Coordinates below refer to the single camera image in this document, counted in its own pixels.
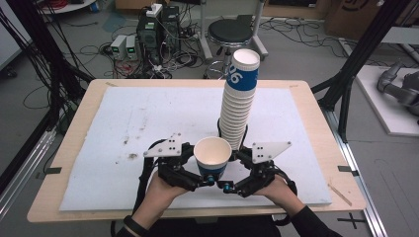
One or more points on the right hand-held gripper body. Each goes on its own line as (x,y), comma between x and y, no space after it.
(263,151)

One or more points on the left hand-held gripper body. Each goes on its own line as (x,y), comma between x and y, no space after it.
(166,148)

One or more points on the brown round cup holder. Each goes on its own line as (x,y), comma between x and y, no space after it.
(234,156)

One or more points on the blue banded paper cup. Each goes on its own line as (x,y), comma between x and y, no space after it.
(212,154)

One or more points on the stack of white paper cups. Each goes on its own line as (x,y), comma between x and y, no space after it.
(237,108)

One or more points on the person's left hand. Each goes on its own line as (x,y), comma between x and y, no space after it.
(158,197)

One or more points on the person's right hand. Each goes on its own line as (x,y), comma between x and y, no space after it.
(283,196)

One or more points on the person's dark lap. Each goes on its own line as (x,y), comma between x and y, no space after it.
(214,228)

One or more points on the white table mat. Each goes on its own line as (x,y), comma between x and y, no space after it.
(115,184)

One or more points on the black wristband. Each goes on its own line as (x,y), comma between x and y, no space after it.
(135,227)

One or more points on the black tape piece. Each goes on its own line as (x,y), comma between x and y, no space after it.
(52,171)
(346,169)

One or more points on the thin wooden stick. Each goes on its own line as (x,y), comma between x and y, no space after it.
(341,196)

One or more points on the grey bench power supply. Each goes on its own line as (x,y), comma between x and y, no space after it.
(118,46)
(131,47)

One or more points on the black computer tower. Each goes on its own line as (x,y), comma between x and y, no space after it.
(149,39)
(170,26)

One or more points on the black floor tape cross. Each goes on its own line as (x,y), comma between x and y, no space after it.
(352,220)

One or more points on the white metal stand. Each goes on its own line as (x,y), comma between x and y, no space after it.
(204,39)

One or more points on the black round stool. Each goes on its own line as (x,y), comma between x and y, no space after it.
(230,31)

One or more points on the white floor board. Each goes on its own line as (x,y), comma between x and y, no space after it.
(378,98)

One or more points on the white power adapter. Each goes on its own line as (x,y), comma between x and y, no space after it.
(154,10)

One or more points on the cardboard box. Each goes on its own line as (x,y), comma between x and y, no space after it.
(349,16)

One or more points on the white round table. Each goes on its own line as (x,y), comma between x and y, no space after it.
(69,6)

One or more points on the aluminium floor rail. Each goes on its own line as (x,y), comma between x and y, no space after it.
(23,171)
(359,184)

